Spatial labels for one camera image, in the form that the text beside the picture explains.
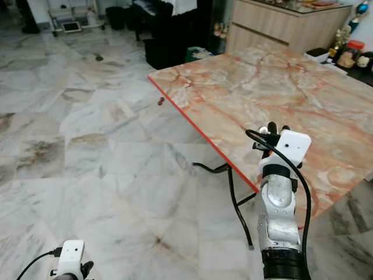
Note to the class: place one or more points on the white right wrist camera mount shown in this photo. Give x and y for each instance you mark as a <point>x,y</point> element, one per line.
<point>294,146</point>

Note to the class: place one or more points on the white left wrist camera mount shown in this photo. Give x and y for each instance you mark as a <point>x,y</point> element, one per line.
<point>71,256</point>

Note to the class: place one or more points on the small brown floor object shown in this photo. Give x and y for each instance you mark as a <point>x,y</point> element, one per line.
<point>161,102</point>

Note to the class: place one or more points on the gold trophy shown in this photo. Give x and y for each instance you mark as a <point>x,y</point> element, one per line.
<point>340,42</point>

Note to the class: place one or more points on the black bin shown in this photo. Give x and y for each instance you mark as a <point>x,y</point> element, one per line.
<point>116,17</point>

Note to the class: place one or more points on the white cloth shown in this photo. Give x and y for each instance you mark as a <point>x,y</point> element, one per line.
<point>184,6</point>

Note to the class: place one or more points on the black piano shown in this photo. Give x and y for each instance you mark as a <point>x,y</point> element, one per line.
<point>163,38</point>

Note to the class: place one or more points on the light wooden cabinet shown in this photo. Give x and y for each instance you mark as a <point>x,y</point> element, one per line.
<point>285,26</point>

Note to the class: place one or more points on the flat black box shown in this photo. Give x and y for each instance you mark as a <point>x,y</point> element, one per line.
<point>318,53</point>

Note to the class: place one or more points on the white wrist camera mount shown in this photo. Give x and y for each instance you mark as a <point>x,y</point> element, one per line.
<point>71,256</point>
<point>294,146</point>

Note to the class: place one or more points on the marble folding table red edge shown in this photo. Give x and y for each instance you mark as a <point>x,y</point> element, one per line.
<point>268,87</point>

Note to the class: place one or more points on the metal wheeled rack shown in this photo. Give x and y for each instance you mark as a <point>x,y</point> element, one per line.
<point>76,21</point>

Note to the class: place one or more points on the clear jar red lid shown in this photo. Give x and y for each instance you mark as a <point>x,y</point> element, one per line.
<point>354,53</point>

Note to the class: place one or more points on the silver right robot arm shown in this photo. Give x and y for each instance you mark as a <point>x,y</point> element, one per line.
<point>278,213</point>

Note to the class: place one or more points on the green box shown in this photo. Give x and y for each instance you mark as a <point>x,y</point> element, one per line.
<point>199,53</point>

